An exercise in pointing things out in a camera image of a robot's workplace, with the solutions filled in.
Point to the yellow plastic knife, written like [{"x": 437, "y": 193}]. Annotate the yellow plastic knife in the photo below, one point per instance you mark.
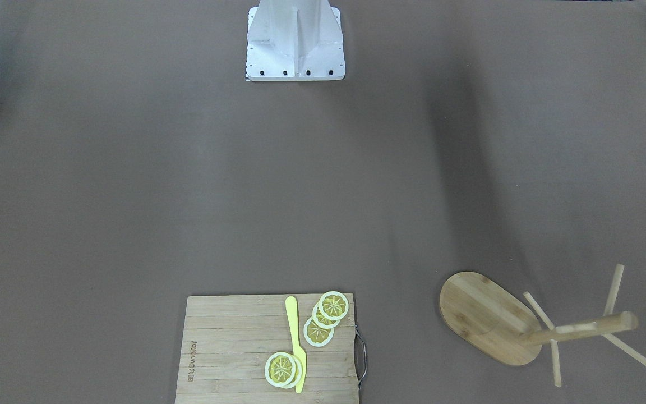
[{"x": 291, "y": 310}]

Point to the upper lemon slice of row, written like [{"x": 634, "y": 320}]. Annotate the upper lemon slice of row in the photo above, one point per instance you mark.
[{"x": 333, "y": 305}]

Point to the bamboo cutting board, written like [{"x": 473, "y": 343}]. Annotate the bamboo cutting board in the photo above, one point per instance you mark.
[{"x": 227, "y": 340}]

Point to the lemon slice beside knife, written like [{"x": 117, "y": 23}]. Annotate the lemon slice beside knife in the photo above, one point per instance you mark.
[{"x": 279, "y": 369}]

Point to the wooden cup storage rack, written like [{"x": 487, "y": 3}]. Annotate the wooden cup storage rack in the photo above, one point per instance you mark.
[{"x": 513, "y": 332}]

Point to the lemon slice under knife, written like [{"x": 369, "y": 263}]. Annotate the lemon slice under knife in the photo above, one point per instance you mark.
[{"x": 298, "y": 369}]

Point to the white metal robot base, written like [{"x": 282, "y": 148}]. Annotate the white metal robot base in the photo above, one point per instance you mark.
[{"x": 294, "y": 41}]

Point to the middle lemon slice of row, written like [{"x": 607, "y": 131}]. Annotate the middle lemon slice of row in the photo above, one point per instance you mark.
[{"x": 320, "y": 320}]

